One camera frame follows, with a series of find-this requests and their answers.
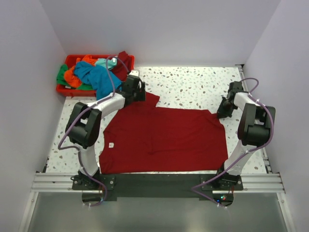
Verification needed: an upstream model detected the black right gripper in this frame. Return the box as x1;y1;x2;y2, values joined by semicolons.
216;97;237;119

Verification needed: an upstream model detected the dark red t shirt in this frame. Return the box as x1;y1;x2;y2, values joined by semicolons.
99;93;228;174
112;51;131;81

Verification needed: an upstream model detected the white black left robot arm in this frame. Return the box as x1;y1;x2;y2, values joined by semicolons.
66;70;145;189

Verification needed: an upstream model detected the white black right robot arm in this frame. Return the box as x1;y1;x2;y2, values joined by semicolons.
215;81;276;190

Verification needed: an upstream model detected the blue t shirt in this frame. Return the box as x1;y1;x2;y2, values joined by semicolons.
74;61;122;100

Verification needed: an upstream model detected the light teal t shirt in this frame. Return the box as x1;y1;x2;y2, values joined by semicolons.
95;57;117;71

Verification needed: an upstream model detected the orange t shirt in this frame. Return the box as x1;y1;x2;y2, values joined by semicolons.
64;55;97;89

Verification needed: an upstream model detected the red plastic bin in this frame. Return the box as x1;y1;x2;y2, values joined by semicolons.
56;51;135;97

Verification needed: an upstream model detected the green t shirt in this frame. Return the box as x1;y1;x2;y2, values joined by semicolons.
56;64;93;91

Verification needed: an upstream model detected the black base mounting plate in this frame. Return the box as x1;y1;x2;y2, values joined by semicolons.
71;173;244;203

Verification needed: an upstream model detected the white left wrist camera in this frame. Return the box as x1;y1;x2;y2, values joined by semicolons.
128;70;140;77

